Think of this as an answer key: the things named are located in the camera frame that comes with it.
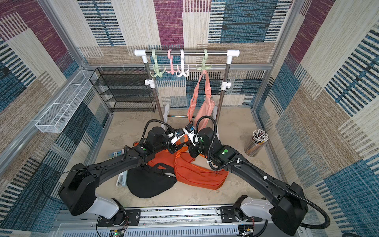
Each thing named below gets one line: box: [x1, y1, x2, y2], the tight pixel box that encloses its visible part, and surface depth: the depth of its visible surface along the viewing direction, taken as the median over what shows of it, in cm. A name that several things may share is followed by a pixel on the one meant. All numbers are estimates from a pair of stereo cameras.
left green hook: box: [149, 49, 165, 78], surface depth 74 cm
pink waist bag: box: [187, 70, 216, 131], surface depth 91 cm
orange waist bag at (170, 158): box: [147, 135, 189, 175], surface depth 88 cm
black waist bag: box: [126, 162, 178, 199], surface depth 86 cm
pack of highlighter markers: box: [108, 148, 125, 159], surface depth 96 cm
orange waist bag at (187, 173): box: [174, 152, 229, 191], surface depth 83 cm
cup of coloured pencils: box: [244, 128, 269, 158], surface depth 85 cm
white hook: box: [175, 48, 190, 78], surface depth 74 cm
